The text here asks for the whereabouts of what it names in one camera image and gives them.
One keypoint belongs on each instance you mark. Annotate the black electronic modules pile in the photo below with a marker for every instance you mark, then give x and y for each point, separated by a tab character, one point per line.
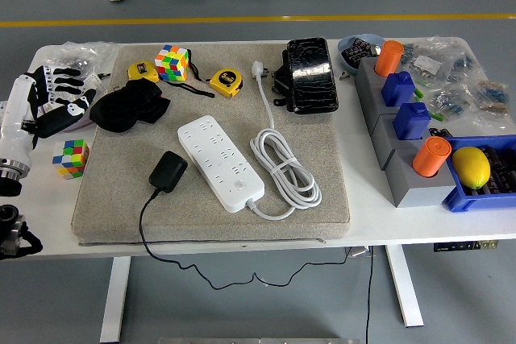
354	54

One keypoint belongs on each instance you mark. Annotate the grey holder block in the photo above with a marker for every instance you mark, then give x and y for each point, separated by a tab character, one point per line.
419	195
383	138
364	90

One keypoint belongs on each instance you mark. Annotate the black cloth pouch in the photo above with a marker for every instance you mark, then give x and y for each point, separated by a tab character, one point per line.
129	106

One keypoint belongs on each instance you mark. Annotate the yellow lemon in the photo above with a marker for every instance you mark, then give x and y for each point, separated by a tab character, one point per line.
471	167

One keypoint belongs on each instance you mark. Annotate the black power adapter plug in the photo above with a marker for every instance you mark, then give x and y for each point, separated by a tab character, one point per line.
167	171

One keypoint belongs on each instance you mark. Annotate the grey-brown mat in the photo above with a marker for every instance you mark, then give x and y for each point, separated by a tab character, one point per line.
322	158

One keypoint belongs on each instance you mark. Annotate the glossy black case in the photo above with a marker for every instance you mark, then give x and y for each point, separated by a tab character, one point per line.
312	74

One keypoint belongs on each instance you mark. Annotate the small black electronic part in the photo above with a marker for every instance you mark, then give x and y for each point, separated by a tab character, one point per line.
439	132

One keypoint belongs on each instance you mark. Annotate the blue bowl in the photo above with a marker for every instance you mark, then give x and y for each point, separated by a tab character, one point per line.
371	38

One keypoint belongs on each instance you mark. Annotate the black table control panel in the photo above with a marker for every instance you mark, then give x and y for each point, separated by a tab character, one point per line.
463	246

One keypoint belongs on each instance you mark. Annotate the small yellow tape measure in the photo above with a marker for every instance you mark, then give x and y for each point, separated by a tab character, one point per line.
141	70

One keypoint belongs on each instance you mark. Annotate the white power strip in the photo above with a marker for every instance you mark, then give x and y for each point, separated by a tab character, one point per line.
217	158

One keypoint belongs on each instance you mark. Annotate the metal table bracket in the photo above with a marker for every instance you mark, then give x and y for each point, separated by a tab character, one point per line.
359	252

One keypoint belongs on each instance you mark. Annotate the blue storage bin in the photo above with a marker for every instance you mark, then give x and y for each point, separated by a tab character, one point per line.
463	201

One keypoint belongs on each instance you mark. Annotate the clear bag with white label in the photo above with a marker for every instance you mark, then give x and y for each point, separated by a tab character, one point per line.
427	64

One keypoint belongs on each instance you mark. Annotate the blue block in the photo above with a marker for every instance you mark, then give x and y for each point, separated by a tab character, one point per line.
411	120
397	88

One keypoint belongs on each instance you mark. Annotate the orange cylinder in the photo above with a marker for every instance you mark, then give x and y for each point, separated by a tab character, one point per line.
429	156
389	58

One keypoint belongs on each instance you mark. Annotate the large colourful puzzle cube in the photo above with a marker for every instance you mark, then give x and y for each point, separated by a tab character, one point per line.
171	63

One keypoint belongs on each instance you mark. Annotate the small white socket panel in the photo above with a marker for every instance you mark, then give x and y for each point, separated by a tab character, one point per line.
98	84

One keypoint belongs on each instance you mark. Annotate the white table leg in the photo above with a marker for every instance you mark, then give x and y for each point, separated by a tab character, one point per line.
115	299
405	287

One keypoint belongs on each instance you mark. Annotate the small green connector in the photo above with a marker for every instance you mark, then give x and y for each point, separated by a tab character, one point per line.
420	92
437	116

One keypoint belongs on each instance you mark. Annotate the small colourful puzzle cube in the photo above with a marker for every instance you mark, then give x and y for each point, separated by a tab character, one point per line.
70	158

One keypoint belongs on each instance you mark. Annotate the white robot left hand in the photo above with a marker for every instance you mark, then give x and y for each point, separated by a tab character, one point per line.
16	118

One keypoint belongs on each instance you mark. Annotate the clear bag of resistors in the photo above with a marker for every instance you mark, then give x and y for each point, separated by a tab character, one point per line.
475	102

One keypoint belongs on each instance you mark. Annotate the small metal clip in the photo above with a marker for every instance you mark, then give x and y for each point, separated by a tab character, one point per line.
344	75

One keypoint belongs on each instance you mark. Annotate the dark capacitors pile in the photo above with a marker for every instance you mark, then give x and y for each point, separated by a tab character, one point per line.
502	171

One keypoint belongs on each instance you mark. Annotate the yellow tape measure 5m print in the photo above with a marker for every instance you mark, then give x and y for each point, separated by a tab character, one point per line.
225	80

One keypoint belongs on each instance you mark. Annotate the clear bag of metal parts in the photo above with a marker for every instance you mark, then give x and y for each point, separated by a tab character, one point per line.
80	52

